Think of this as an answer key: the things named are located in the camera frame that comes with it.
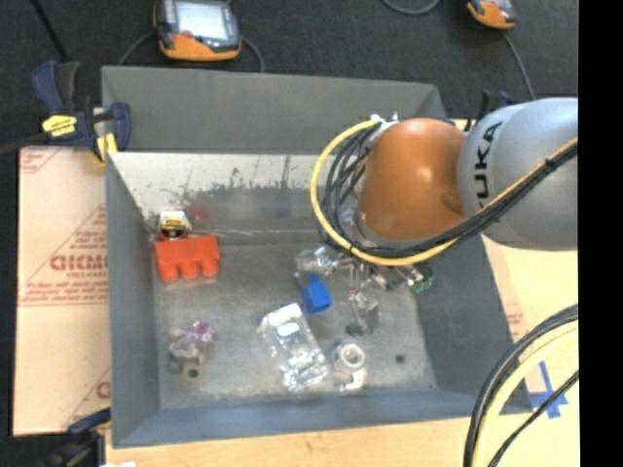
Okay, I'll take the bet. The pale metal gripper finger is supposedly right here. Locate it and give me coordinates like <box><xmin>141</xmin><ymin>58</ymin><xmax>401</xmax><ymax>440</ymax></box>
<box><xmin>294</xmin><ymin>246</ymin><xmax>345</xmax><ymax>277</ymax></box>
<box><xmin>348</xmin><ymin>290</ymin><xmax>381</xmax><ymax>337</ymax></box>

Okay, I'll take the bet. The blue plastic cup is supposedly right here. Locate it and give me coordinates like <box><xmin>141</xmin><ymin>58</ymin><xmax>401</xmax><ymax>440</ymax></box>
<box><xmin>301</xmin><ymin>273</ymin><xmax>334</xmax><ymax>315</ymax></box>

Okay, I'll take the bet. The clear plastic bottle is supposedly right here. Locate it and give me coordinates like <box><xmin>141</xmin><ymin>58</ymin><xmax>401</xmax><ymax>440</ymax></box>
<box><xmin>257</xmin><ymin>303</ymin><xmax>329</xmax><ymax>393</ymax></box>

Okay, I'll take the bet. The orange toy block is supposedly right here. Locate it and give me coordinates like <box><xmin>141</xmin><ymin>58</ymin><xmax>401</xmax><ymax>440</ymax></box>
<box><xmin>155</xmin><ymin>234</ymin><xmax>222</xmax><ymax>284</ymax></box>

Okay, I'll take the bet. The purple and grey toy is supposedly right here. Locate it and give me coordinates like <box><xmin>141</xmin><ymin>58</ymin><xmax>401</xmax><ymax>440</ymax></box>
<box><xmin>166</xmin><ymin>320</ymin><xmax>216</xmax><ymax>375</ymax></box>

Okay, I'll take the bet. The yellow and black small reel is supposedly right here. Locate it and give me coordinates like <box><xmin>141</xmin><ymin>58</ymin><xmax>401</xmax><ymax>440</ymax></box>
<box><xmin>159</xmin><ymin>209</ymin><xmax>191</xmax><ymax>240</ymax></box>

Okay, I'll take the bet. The grey metal bin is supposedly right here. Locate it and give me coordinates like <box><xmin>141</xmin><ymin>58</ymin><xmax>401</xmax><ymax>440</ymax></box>
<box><xmin>100</xmin><ymin>64</ymin><xmax>532</xmax><ymax>449</ymax></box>

